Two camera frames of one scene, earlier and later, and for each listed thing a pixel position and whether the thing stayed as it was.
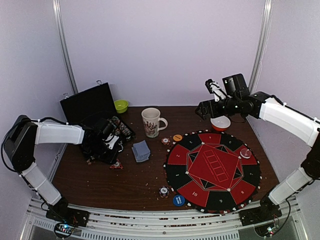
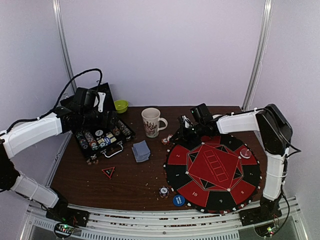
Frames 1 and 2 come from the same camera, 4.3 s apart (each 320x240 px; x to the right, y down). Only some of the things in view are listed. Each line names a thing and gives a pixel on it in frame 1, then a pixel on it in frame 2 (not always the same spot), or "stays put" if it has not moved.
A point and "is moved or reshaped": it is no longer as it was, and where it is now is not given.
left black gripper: (111, 159) to (104, 123)
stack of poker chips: (165, 141) is moved or reshaped
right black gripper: (206, 108) to (183, 131)
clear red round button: (245, 153) stays put
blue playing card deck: (141, 150) stays put
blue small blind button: (178, 200) stays put
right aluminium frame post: (263, 47) stays put
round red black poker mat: (204, 171) stays put
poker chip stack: (164, 191) stays put
